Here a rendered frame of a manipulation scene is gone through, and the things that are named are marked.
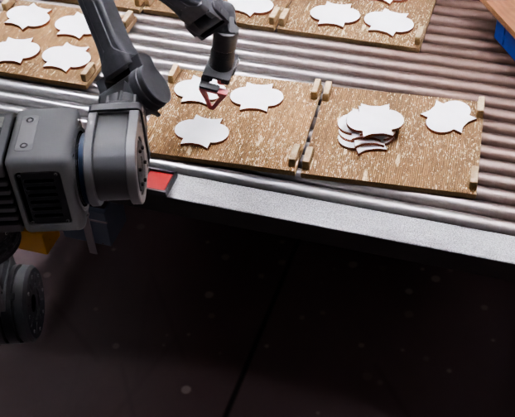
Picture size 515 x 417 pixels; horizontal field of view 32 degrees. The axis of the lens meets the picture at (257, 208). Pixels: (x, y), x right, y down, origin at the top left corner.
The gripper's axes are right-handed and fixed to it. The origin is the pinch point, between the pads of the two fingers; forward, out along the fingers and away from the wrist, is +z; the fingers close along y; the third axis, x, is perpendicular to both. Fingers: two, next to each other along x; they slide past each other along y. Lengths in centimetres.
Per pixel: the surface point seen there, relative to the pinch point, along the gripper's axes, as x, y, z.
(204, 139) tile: 0.7, -4.5, 11.4
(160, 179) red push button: 7.6, -18.7, 14.3
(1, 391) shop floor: 49, -29, 117
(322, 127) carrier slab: -26.9, 6.0, 6.9
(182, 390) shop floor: -6, -18, 106
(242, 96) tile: -4.8, 14.0, 10.7
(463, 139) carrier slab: -61, 7, 0
